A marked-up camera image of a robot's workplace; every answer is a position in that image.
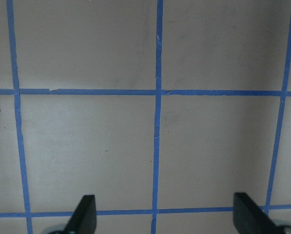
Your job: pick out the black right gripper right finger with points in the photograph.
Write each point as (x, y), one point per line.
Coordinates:
(248, 218)

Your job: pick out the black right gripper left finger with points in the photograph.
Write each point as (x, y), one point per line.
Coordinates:
(84, 218)

